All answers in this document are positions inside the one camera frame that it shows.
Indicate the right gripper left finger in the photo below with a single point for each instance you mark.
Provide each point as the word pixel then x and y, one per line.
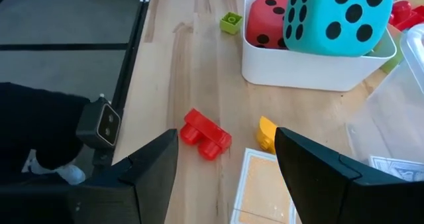
pixel 99 204

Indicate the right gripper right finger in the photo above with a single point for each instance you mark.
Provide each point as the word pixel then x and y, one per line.
pixel 348 201

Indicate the clear plastic container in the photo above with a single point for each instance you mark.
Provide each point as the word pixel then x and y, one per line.
pixel 391 124

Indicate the yellow wedge toy block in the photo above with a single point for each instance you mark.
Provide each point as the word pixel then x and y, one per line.
pixel 266 131

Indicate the red toy brick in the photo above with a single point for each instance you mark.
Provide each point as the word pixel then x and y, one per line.
pixel 208 134

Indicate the white plastic bin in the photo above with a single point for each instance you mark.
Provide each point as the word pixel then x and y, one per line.
pixel 298 71

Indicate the teal foam die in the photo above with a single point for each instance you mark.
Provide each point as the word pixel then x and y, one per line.
pixel 318 15

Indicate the pink-red toy brick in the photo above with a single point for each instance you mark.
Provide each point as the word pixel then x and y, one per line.
pixel 404 15

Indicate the pink foam die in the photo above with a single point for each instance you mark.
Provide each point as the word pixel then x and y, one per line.
pixel 261 18

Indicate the small green toy block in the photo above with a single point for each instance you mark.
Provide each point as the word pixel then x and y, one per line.
pixel 231 22

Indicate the person's foot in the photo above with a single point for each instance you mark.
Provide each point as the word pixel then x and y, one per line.
pixel 66 172

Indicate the blue-print playing card deck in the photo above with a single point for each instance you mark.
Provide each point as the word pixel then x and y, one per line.
pixel 401 167

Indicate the person's leg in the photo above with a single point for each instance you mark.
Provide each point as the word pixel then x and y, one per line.
pixel 33 124

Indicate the black table-level camera box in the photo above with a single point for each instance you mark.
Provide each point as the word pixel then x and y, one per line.
pixel 99 124

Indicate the black aluminium table frame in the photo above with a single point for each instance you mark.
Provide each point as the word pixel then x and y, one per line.
pixel 127 68

